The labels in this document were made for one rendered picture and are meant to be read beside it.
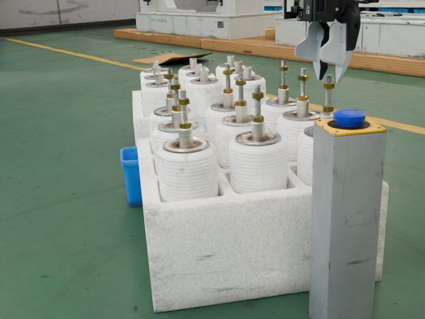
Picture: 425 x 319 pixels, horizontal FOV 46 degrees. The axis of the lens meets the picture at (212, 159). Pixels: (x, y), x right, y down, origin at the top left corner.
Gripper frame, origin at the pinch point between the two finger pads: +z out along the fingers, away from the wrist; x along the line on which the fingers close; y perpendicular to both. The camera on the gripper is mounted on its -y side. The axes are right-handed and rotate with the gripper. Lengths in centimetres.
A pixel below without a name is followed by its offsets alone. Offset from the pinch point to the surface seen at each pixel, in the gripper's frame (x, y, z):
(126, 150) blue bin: -53, 17, 24
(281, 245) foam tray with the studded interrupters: 3.5, 13.0, 25.5
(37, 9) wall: -633, -91, 6
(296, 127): -8.2, 0.2, 10.9
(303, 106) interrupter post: -10.2, -3.0, 7.8
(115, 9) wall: -642, -199, 13
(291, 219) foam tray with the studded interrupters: 4.1, 11.3, 21.3
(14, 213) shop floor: -58, 44, 35
